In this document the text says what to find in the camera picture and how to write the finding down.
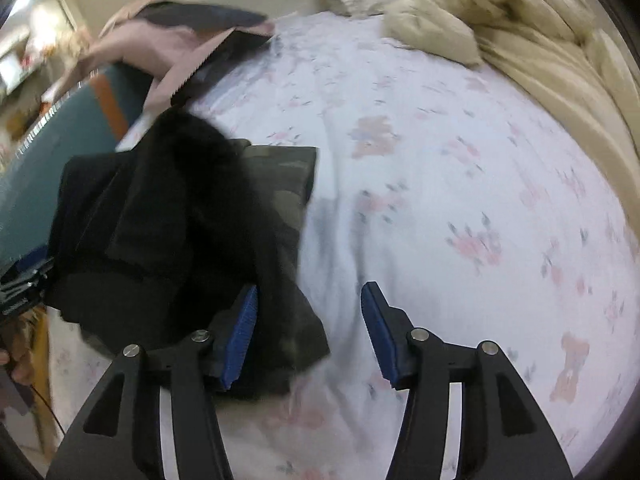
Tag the left hand thumb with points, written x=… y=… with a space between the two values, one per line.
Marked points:
x=15 y=352

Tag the cream quilt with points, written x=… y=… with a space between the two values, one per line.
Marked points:
x=556 y=52

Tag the black shorts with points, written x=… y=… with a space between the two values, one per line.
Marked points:
x=151 y=244

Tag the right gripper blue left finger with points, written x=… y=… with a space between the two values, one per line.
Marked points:
x=231 y=332

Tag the pink jacket pile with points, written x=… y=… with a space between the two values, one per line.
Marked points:
x=170 y=41

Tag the white floral bed sheet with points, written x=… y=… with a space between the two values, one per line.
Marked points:
x=471 y=207

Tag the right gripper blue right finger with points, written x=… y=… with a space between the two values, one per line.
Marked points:
x=388 y=329

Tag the folded camouflage pants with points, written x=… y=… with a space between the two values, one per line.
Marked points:
x=283 y=177

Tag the teal sofa chair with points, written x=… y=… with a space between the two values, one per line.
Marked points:
x=90 y=119

